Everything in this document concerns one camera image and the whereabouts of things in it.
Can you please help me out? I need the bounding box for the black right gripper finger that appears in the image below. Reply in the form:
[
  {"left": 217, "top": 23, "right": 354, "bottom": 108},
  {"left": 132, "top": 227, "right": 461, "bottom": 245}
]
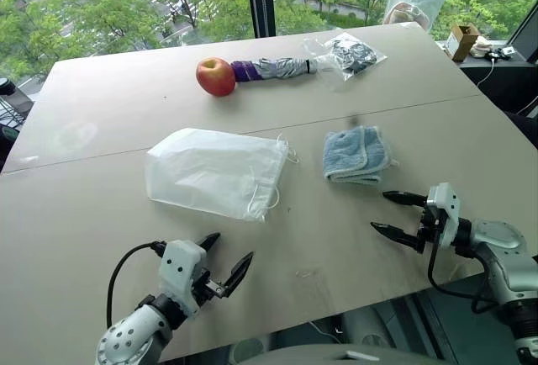
[
  {"left": 370, "top": 221, "right": 425, "bottom": 253},
  {"left": 382, "top": 190, "right": 429, "bottom": 208}
]

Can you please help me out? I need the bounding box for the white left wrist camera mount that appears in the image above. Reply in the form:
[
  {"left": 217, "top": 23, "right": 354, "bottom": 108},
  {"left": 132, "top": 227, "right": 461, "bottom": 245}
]
[{"left": 158, "top": 239, "right": 210, "bottom": 318}]

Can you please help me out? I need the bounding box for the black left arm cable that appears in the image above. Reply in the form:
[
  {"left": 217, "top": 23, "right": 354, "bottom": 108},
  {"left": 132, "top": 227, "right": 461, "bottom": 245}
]
[{"left": 106, "top": 241, "right": 167, "bottom": 329}]

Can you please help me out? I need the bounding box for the grey rounded shape under table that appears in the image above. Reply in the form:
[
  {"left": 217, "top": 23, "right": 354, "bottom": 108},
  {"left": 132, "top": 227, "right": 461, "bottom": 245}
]
[{"left": 339, "top": 304, "right": 397, "bottom": 347}]

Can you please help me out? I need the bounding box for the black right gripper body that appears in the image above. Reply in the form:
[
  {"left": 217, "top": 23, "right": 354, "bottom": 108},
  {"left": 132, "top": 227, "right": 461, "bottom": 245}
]
[{"left": 417, "top": 204, "right": 443, "bottom": 253}]

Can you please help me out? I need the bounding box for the blue folded towel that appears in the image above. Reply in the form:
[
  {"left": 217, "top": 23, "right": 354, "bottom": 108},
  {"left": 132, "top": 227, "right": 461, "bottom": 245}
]
[{"left": 322, "top": 124, "right": 401, "bottom": 186}]

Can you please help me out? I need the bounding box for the crumpled white cloth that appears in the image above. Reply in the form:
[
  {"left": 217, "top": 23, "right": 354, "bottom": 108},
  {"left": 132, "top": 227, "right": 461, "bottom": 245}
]
[{"left": 469, "top": 38, "right": 493, "bottom": 59}]

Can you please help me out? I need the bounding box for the thin white charger cable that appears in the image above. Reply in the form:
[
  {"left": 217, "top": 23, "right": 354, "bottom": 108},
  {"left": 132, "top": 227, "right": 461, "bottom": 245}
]
[{"left": 474, "top": 57, "right": 498, "bottom": 88}]

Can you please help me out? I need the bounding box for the clear zip bag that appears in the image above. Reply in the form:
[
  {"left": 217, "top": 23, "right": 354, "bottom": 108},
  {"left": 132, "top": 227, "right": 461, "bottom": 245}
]
[{"left": 382, "top": 0, "right": 448, "bottom": 32}]

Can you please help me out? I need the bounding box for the clear bag with dark item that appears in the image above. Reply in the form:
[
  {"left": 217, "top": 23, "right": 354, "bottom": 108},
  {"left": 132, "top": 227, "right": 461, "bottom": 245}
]
[{"left": 302, "top": 32, "right": 388, "bottom": 93}]

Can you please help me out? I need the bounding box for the white drawstring bag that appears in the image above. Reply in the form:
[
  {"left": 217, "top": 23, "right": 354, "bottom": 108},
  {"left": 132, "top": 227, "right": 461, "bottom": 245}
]
[{"left": 145, "top": 127, "right": 301, "bottom": 224}]

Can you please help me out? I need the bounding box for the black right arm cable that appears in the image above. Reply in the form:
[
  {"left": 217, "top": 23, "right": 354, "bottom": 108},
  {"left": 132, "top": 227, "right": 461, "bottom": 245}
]
[{"left": 427, "top": 230, "right": 499, "bottom": 315}]

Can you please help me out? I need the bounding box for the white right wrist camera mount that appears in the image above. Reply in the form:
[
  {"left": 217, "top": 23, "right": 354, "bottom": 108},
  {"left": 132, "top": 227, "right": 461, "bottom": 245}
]
[{"left": 425, "top": 182, "right": 461, "bottom": 249}]

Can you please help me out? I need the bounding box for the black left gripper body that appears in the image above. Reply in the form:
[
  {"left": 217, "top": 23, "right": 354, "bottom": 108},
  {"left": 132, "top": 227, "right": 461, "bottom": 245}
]
[{"left": 193, "top": 267, "right": 226, "bottom": 305}]

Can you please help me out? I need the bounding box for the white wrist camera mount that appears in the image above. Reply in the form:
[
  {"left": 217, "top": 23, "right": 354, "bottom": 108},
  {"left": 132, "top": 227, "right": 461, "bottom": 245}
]
[
  {"left": 425, "top": 182, "right": 461, "bottom": 249},
  {"left": 158, "top": 239, "right": 210, "bottom": 318}
]

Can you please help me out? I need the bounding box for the small open cardboard box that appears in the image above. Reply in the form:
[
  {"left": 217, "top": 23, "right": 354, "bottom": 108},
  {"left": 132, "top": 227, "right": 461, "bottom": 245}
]
[{"left": 445, "top": 22, "right": 482, "bottom": 62}]

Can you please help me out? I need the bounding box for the purple grey folded umbrella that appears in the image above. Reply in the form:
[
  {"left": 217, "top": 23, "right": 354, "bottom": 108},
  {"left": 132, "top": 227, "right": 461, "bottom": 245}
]
[{"left": 229, "top": 56, "right": 318, "bottom": 83}]

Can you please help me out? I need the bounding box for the black charger device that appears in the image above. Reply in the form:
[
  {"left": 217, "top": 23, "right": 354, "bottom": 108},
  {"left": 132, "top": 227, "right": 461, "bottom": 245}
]
[{"left": 488, "top": 45, "right": 516, "bottom": 63}]

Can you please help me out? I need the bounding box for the black side cabinet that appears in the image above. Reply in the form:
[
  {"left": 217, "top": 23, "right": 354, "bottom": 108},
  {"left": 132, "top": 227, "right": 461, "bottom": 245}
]
[{"left": 459, "top": 48, "right": 538, "bottom": 114}]

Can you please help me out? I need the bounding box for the black slanted window frame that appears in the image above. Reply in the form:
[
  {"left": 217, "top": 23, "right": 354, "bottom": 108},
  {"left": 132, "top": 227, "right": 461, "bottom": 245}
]
[{"left": 505, "top": 3, "right": 538, "bottom": 65}]

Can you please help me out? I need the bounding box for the red apple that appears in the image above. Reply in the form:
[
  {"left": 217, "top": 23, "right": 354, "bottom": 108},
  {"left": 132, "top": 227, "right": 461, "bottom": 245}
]
[{"left": 195, "top": 56, "right": 237, "bottom": 98}]

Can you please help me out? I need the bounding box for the thin white cable under table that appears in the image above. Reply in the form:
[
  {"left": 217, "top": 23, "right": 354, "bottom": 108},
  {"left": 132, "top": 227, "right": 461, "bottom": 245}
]
[{"left": 305, "top": 320, "right": 345, "bottom": 344}]

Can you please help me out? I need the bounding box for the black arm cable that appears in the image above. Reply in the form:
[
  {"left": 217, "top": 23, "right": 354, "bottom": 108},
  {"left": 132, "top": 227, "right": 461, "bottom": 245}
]
[
  {"left": 106, "top": 241, "right": 167, "bottom": 329},
  {"left": 427, "top": 230, "right": 499, "bottom": 315}
]

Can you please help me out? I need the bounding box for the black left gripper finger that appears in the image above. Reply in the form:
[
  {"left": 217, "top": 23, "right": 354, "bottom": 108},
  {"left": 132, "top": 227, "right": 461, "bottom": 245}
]
[
  {"left": 198, "top": 232, "right": 222, "bottom": 254},
  {"left": 221, "top": 251, "right": 255, "bottom": 299}
]

